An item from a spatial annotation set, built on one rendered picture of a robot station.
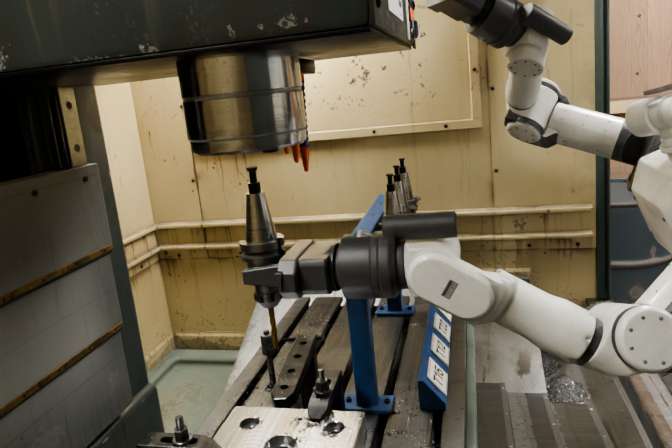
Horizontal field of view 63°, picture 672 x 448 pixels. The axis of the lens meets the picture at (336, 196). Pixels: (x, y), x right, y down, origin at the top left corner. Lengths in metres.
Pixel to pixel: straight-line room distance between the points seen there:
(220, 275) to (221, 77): 1.40
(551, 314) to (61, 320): 0.82
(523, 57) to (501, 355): 0.89
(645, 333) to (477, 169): 1.06
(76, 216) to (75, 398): 0.33
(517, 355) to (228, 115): 1.18
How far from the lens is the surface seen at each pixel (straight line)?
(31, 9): 0.76
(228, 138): 0.68
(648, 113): 1.08
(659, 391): 1.44
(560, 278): 1.84
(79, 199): 1.14
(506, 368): 1.62
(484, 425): 1.36
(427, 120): 1.71
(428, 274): 0.68
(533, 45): 1.07
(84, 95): 1.25
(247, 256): 0.77
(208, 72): 0.69
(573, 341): 0.75
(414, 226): 0.71
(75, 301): 1.14
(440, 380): 1.15
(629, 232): 2.81
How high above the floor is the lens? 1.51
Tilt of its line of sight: 11 degrees down
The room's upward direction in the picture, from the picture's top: 6 degrees counter-clockwise
